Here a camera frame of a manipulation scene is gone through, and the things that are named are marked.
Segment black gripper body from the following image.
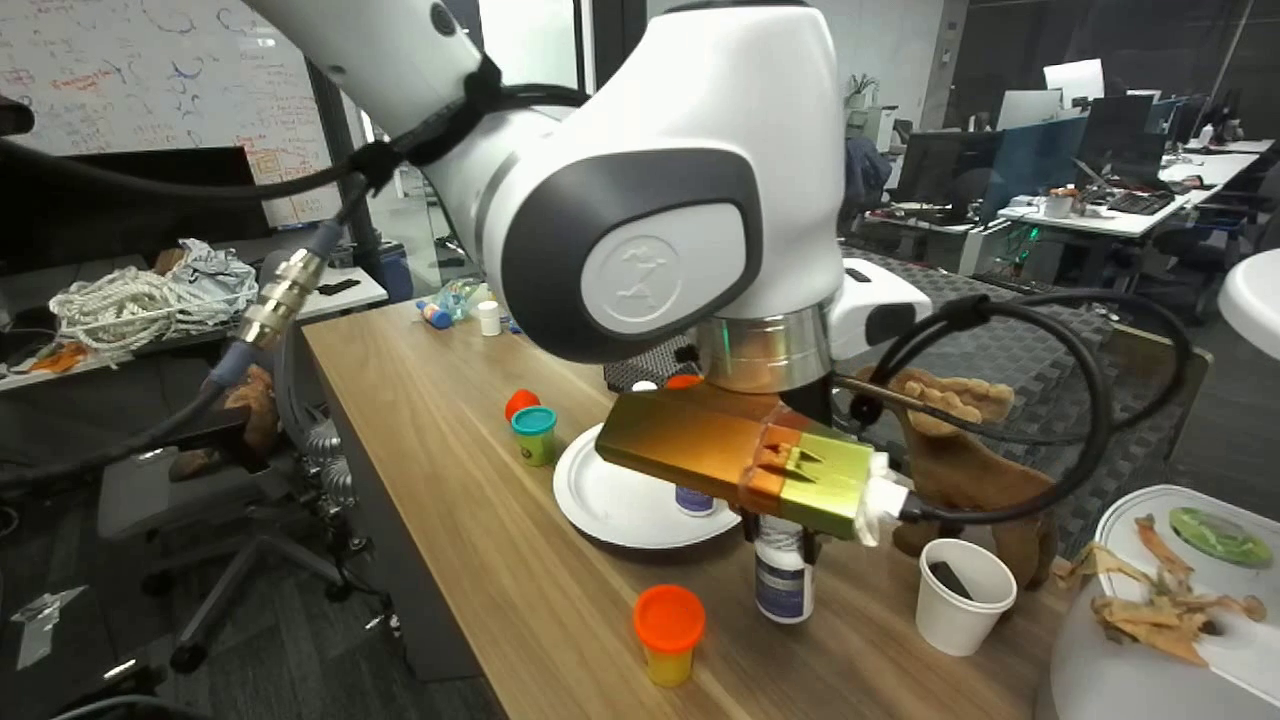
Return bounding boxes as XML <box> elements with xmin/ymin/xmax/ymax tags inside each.
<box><xmin>781</xmin><ymin>381</ymin><xmax>859</xmax><ymax>432</ymax></box>

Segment white paper plate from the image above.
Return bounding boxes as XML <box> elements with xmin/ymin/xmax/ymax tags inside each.
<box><xmin>546</xmin><ymin>420</ymin><xmax>742</xmax><ymax>555</ymax></box>

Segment tan wrist-mounted block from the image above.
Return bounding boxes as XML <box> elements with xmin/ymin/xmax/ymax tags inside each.
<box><xmin>593</xmin><ymin>386</ymin><xmax>921</xmax><ymax>551</ymax></box>

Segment small black object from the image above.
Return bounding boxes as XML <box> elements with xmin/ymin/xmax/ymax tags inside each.
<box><xmin>928</xmin><ymin>561</ymin><xmax>979</xmax><ymax>603</ymax></box>

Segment white paper cup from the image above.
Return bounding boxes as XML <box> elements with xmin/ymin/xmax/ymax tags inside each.
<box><xmin>917</xmin><ymin>538</ymin><xmax>1023</xmax><ymax>665</ymax></box>

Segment brown moose plush toy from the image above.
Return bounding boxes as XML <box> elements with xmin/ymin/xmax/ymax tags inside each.
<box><xmin>853</xmin><ymin>372</ymin><xmax>1073</xmax><ymax>592</ymax></box>

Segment dark foam floor mat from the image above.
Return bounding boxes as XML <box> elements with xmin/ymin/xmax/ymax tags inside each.
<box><xmin>853</xmin><ymin>238</ymin><xmax>1221</xmax><ymax>543</ymax></box>

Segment black computer monitor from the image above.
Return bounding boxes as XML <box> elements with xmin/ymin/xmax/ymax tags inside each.
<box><xmin>894</xmin><ymin>130</ymin><xmax>1001</xmax><ymax>219</ymax></box>

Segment white office desk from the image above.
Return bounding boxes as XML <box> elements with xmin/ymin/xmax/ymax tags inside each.
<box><xmin>995</xmin><ymin>142</ymin><xmax>1263</xmax><ymax>252</ymax></box>

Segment tan wood scraps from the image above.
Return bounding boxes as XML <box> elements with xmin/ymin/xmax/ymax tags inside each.
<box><xmin>1054</xmin><ymin>518</ymin><xmax>1270</xmax><ymax>675</ymax></box>

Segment white plastic bin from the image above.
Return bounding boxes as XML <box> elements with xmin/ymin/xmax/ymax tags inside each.
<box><xmin>1034</xmin><ymin>485</ymin><xmax>1280</xmax><ymax>720</ymax></box>

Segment lit computer monitor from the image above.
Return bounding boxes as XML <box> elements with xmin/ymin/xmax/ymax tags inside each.
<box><xmin>1038</xmin><ymin>55</ymin><xmax>1111</xmax><ymax>113</ymax></box>

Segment green flat round object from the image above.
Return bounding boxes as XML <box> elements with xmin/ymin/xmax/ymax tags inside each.
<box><xmin>1167</xmin><ymin>510</ymin><xmax>1280</xmax><ymax>578</ymax></box>

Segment white round table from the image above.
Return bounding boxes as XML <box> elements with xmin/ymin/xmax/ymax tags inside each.
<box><xmin>1216</xmin><ymin>252</ymin><xmax>1280</xmax><ymax>370</ymax></box>

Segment white side tabletop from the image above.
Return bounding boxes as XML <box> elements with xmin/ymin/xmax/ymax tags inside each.
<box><xmin>315</xmin><ymin>259</ymin><xmax>393</xmax><ymax>329</ymax></box>

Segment black vertical pole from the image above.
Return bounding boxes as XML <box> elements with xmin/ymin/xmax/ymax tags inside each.
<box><xmin>305</xmin><ymin>59</ymin><xmax>393</xmax><ymax>278</ymax></box>

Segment grey office chair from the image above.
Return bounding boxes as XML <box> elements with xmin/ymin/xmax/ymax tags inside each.
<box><xmin>93</xmin><ymin>331</ymin><xmax>399</xmax><ymax>675</ymax></box>

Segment grey crumpled cloth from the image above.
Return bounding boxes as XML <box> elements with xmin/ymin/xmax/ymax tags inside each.
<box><xmin>155</xmin><ymin>238</ymin><xmax>262</xmax><ymax>329</ymax></box>

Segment white paper scrap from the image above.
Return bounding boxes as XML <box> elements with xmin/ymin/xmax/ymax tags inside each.
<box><xmin>9</xmin><ymin>583</ymin><xmax>93</xmax><ymax>675</ymax></box>

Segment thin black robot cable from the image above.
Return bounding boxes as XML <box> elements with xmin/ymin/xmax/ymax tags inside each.
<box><xmin>846</xmin><ymin>284</ymin><xmax>1201</xmax><ymax>534</ymax></box>

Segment black cable metal connector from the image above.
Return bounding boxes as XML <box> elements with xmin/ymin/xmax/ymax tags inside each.
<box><xmin>0</xmin><ymin>75</ymin><xmax>593</xmax><ymax>464</ymax></box>

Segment white rope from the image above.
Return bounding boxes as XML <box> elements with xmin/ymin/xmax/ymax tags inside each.
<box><xmin>44</xmin><ymin>259</ymin><xmax>193</xmax><ymax>365</ymax></box>

